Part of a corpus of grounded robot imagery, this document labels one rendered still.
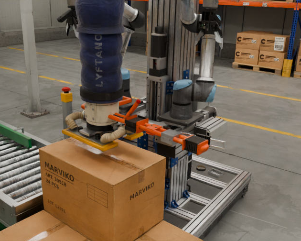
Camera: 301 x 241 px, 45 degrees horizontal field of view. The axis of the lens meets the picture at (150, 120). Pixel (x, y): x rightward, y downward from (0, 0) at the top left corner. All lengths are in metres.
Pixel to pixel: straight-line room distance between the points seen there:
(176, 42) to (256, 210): 1.71
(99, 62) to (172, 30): 0.80
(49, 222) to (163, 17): 1.45
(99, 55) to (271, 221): 2.15
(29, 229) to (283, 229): 2.00
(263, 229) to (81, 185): 1.75
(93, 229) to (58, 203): 0.30
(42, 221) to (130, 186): 0.64
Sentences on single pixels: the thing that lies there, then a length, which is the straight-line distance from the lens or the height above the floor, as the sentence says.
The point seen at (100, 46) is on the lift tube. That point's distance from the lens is 1.74.
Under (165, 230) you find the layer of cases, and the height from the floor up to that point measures 0.54.
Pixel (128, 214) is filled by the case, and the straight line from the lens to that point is 1.88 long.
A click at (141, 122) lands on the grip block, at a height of 1.20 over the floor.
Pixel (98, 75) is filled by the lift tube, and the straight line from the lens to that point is 1.77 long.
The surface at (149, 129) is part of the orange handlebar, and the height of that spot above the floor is 1.19.
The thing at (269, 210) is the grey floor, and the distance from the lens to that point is 3.43.
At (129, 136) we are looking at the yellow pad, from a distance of 1.89.
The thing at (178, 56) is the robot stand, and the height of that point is 1.39.
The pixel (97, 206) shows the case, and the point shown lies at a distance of 1.86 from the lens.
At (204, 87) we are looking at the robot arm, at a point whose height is 1.25.
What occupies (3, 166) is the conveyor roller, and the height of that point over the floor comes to 0.53.
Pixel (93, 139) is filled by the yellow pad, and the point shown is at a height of 1.08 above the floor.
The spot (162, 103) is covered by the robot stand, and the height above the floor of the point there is 1.07.
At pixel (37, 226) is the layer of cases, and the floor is 0.54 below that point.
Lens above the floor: 1.80
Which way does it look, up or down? 20 degrees down
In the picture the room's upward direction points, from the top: 2 degrees clockwise
